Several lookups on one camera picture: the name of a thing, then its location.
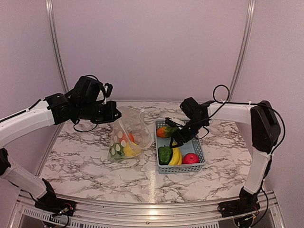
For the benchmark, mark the aluminium frame post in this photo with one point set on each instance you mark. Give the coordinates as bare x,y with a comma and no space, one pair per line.
55,44
243,47

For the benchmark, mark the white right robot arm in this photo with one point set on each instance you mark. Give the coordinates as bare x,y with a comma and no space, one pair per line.
265,131

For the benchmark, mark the right aluminium frame post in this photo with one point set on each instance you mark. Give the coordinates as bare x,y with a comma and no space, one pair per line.
243,47

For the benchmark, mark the left aluminium frame post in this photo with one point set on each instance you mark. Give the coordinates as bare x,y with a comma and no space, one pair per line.
55,44

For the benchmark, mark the orange toy orange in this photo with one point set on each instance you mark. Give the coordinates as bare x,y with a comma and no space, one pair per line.
126,138

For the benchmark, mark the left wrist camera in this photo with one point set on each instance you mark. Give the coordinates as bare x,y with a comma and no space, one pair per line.
106,92

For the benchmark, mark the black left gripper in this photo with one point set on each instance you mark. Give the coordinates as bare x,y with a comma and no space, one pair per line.
110,116

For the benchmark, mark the grey plastic basket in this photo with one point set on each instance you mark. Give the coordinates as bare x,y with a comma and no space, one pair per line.
192,146

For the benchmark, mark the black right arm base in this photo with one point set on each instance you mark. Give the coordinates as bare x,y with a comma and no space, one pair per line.
244,204

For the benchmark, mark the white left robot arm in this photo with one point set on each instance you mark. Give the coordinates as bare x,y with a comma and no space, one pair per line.
15,126

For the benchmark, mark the clear zip top bag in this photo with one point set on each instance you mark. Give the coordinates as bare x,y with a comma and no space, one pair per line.
132,121

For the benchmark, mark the green toy bell pepper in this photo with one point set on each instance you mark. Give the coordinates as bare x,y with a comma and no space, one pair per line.
165,155

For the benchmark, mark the green toy watermelon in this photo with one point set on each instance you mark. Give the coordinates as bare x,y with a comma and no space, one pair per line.
116,152

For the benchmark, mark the red toy apple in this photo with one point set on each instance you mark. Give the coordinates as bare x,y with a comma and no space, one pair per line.
190,158

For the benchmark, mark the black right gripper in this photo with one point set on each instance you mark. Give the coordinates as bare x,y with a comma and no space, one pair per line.
179,141

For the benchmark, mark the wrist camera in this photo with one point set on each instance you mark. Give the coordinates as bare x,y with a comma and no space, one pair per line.
106,92
174,122

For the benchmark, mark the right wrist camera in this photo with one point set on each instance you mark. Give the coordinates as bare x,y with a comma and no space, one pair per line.
174,122

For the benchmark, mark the green orange toy mango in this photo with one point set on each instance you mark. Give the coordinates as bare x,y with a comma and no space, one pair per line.
166,131

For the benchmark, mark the aluminium front rail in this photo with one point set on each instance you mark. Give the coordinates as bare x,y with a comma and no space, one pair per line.
91,213

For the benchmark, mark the yellow toy banana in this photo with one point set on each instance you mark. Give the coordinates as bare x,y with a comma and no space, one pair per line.
176,157

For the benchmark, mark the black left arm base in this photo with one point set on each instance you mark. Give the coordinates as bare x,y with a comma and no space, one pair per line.
50,202

